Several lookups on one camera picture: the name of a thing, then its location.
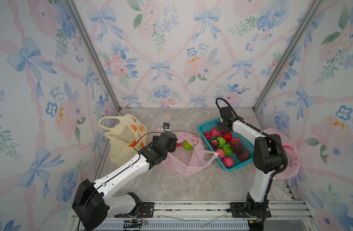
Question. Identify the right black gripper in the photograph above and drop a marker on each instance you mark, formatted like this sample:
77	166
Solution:
219	127

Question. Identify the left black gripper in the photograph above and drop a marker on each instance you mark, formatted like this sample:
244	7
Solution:
155	140

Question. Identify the pink crinkled toy ball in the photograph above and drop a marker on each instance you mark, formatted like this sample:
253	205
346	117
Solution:
234	140

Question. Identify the green crinkled toy vegetable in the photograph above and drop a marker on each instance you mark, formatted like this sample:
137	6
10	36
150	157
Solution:
221	142

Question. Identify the dark red apple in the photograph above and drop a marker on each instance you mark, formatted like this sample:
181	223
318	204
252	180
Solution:
214	143

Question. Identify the yellow knotted plastic bag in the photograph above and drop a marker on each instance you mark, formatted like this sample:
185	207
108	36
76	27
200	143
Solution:
126	138

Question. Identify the green apple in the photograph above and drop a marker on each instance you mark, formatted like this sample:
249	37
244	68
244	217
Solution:
227	149

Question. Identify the green toy pear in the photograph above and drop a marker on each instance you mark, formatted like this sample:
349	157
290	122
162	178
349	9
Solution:
187	146

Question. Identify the dark purple round fruit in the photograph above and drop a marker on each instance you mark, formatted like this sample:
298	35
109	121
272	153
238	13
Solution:
243	156

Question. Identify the pink printed plastic bag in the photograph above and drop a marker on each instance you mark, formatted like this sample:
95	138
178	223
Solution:
292	169

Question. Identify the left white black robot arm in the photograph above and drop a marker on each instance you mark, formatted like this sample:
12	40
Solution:
95	201

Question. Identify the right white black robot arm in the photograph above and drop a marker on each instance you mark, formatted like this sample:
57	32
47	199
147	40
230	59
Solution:
269	158

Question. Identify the teal plastic mesh basket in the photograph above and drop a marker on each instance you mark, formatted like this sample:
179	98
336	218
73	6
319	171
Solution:
207	126

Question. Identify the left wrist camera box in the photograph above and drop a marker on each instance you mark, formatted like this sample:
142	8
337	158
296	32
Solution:
166	127

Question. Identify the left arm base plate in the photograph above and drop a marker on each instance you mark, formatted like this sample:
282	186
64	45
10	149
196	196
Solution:
143	210

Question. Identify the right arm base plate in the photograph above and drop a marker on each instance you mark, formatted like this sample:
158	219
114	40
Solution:
255	210

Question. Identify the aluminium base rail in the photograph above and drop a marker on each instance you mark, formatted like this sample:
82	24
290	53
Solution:
213	216

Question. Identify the right aluminium corner post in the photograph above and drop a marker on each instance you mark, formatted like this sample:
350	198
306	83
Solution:
292	45

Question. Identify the aluminium corner post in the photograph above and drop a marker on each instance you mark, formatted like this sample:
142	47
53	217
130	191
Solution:
78	22
292	45

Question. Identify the left aluminium corner post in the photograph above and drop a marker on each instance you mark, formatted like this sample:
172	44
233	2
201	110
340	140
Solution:
78	22

